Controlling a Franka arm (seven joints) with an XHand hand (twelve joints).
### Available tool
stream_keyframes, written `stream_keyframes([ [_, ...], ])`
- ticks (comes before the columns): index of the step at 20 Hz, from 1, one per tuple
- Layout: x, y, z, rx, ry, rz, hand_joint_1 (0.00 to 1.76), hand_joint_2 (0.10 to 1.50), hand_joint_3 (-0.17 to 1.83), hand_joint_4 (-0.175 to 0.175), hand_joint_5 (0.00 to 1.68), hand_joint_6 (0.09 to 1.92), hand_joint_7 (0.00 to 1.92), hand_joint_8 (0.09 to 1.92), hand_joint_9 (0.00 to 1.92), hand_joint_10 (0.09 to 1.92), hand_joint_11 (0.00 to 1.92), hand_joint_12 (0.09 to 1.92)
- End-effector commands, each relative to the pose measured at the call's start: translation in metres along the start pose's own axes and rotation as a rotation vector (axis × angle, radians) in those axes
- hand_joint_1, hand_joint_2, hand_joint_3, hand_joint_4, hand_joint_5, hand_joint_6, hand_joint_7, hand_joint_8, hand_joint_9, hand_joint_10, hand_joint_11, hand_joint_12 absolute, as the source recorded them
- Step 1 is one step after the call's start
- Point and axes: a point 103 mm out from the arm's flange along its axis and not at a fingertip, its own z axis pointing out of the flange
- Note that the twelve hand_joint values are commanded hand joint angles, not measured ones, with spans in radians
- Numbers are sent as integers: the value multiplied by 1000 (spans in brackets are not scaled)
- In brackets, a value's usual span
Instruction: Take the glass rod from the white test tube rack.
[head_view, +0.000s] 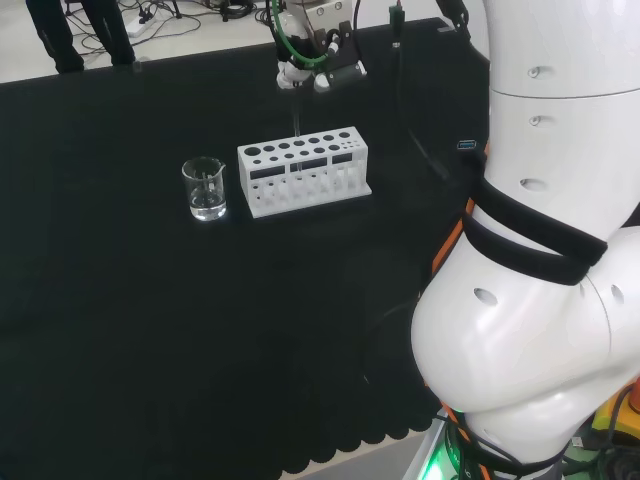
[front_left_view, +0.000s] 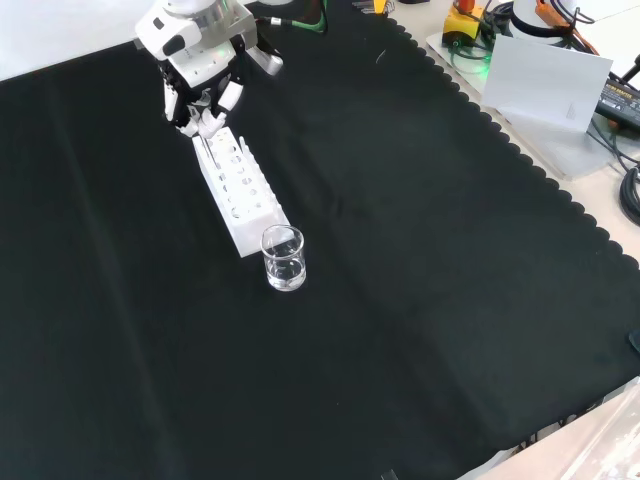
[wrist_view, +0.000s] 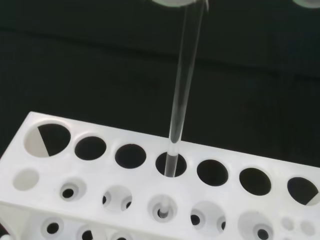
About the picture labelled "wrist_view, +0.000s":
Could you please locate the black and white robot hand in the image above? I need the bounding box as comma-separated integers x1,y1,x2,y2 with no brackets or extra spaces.
150,0,320,10

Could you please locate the white test tube rack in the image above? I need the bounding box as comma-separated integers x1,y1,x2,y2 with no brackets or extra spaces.
0,111,320,240

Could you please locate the black bench cloth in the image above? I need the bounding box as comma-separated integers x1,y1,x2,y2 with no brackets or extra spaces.
0,0,320,176

